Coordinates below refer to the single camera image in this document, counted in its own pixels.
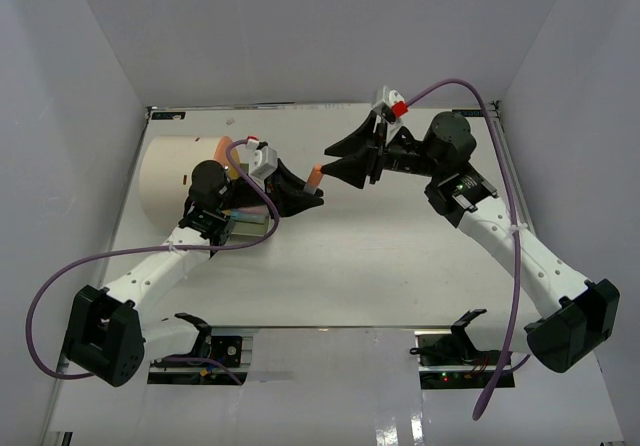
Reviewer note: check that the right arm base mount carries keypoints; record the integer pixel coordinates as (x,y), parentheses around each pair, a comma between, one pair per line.
(444,365)

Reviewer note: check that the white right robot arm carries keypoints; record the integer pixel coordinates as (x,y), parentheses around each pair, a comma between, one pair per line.
(577,314)

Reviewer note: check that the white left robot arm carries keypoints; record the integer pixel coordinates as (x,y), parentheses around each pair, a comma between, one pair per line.
(109,332)

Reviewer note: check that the black label sticker left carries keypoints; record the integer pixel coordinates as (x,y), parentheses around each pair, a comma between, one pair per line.
(168,115)

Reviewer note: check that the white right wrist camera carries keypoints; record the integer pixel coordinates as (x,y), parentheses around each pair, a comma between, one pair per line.
(390,106)

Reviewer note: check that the pink highlighter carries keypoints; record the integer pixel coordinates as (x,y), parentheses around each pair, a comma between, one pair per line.
(256,211)

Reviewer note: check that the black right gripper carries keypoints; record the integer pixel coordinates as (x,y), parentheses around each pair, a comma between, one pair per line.
(357,162)

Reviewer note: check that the black label sticker right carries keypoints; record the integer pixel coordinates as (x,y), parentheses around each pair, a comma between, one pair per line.
(470,113)

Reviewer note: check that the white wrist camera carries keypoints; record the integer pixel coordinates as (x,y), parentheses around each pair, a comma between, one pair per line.
(390,106)
(264,161)

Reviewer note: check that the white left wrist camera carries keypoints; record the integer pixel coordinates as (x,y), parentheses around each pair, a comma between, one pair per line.
(264,161)

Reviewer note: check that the white round drawer organizer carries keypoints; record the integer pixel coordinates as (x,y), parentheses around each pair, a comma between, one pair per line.
(165,176)

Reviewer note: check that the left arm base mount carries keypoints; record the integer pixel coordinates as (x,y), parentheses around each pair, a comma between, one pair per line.
(223,360)

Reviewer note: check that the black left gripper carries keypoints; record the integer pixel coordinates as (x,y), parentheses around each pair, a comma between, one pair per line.
(286,193)

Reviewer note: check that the orange tip clear highlighter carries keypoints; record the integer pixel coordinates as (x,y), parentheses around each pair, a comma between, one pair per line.
(314,179)

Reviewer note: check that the black label sticker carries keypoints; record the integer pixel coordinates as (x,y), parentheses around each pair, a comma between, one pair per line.
(470,113)
(168,115)

